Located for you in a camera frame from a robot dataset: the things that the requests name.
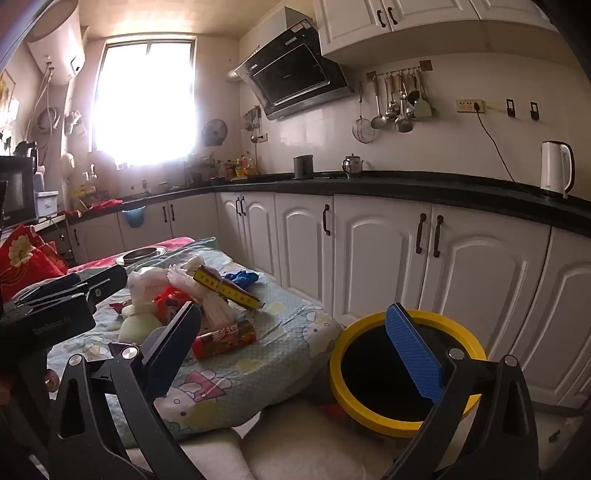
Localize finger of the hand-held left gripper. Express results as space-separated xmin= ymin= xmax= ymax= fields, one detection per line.
xmin=11 ymin=273 xmax=85 ymax=304
xmin=85 ymin=264 xmax=129 ymax=304

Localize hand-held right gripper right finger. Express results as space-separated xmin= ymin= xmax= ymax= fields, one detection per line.
xmin=383 ymin=303 xmax=542 ymax=480

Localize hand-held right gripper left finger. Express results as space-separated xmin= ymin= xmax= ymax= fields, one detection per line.
xmin=48 ymin=300 xmax=208 ymax=480

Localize pale green soft toy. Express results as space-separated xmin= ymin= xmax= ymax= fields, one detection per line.
xmin=119 ymin=308 xmax=160 ymax=344

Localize yellow-rimmed black bin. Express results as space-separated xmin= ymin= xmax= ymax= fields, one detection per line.
xmin=329 ymin=310 xmax=489 ymax=438

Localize blue plastic glove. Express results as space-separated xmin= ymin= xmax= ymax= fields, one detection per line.
xmin=225 ymin=270 xmax=259 ymax=289

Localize white plastic bag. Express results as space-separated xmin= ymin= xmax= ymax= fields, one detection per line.
xmin=126 ymin=267 xmax=174 ymax=308

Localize red plastic bag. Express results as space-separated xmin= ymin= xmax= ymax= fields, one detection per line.
xmin=154 ymin=286 xmax=195 ymax=324

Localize red floral pillow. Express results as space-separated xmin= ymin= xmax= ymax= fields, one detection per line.
xmin=0 ymin=224 xmax=70 ymax=301

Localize metal bowl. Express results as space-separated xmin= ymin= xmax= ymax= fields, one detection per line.
xmin=116 ymin=246 xmax=167 ymax=265

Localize red snack packet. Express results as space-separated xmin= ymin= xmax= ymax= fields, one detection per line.
xmin=191 ymin=319 xmax=257 ymax=361

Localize long yellow box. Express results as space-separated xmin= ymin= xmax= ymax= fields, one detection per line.
xmin=193 ymin=265 xmax=263 ymax=311

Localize blue hanging basin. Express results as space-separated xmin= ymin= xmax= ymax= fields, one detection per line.
xmin=121 ymin=206 xmax=147 ymax=229

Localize white storage box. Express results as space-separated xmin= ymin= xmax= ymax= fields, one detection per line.
xmin=34 ymin=190 xmax=61 ymax=217

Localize white lower cabinets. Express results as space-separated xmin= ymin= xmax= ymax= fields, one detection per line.
xmin=67 ymin=189 xmax=591 ymax=416

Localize white cabinets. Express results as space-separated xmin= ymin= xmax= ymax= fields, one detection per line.
xmin=67 ymin=189 xmax=591 ymax=416
xmin=313 ymin=0 xmax=561 ymax=58

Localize cartoon printed blanket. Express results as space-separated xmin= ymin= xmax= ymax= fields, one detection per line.
xmin=46 ymin=237 xmax=345 ymax=444

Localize black microwave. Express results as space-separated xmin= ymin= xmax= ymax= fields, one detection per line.
xmin=0 ymin=156 xmax=38 ymax=228

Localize white cushion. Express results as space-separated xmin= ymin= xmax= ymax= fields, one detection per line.
xmin=124 ymin=406 xmax=402 ymax=480

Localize black kitchen countertop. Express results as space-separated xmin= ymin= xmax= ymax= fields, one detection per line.
xmin=69 ymin=170 xmax=591 ymax=238

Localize group of condiment bottles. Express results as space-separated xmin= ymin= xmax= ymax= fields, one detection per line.
xmin=224 ymin=154 xmax=259 ymax=180

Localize bright window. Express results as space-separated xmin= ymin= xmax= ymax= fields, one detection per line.
xmin=90 ymin=39 xmax=199 ymax=167

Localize black cup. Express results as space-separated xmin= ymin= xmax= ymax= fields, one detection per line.
xmin=293 ymin=154 xmax=315 ymax=180

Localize white electric kettle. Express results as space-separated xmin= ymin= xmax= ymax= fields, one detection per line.
xmin=540 ymin=141 xmax=575 ymax=200

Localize row of hanging kitchen utensils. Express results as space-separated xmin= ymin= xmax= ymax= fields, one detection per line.
xmin=352 ymin=67 xmax=437 ymax=143

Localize white water heater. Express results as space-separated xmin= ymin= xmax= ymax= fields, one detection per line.
xmin=25 ymin=0 xmax=88 ymax=86

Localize black range hood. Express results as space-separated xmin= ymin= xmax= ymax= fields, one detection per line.
xmin=228 ymin=7 xmax=354 ymax=121

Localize white upper cabinets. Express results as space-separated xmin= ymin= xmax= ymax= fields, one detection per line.
xmin=313 ymin=0 xmax=561 ymax=58

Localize small wall fan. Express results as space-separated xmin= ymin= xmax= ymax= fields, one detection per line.
xmin=202 ymin=119 xmax=228 ymax=147

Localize black power cable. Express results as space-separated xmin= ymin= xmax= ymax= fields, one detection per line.
xmin=475 ymin=104 xmax=515 ymax=183

